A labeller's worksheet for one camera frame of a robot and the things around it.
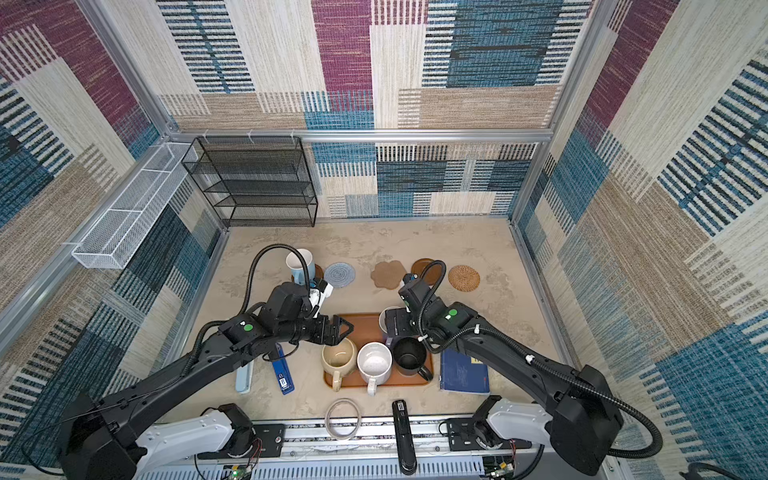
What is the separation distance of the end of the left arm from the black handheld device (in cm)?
25

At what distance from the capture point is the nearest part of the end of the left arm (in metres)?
0.66

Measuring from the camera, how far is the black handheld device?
687mm
